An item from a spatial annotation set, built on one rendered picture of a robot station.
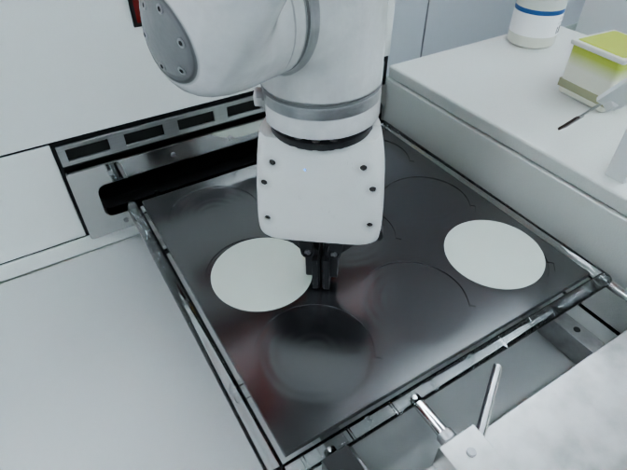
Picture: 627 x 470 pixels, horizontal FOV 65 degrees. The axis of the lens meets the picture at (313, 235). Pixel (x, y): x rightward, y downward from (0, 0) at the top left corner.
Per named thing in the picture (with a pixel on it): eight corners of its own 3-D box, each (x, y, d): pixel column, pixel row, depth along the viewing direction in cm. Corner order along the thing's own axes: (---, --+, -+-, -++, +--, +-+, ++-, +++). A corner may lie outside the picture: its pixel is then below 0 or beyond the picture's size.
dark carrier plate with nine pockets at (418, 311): (142, 204, 57) (141, 200, 57) (379, 128, 71) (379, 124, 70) (285, 458, 35) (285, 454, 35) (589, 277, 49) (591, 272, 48)
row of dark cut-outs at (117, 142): (62, 164, 54) (53, 145, 52) (380, 76, 71) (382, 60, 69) (62, 167, 54) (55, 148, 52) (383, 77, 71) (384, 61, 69)
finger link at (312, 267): (282, 236, 42) (286, 287, 47) (318, 239, 42) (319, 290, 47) (288, 212, 45) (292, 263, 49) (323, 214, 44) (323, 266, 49)
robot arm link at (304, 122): (241, 103, 31) (245, 144, 33) (380, 110, 30) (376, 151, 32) (267, 51, 37) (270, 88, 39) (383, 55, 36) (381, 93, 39)
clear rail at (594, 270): (374, 128, 72) (375, 119, 71) (383, 125, 72) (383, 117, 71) (603, 291, 48) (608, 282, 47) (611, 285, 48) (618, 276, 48)
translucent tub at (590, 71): (552, 90, 64) (571, 37, 59) (593, 79, 66) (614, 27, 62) (601, 116, 59) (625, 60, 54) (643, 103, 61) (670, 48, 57)
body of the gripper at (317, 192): (239, 129, 33) (256, 248, 41) (392, 137, 32) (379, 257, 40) (262, 79, 39) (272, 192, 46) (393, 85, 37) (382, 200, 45)
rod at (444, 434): (405, 406, 39) (408, 396, 38) (419, 397, 40) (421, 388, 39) (445, 455, 36) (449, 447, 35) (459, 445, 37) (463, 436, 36)
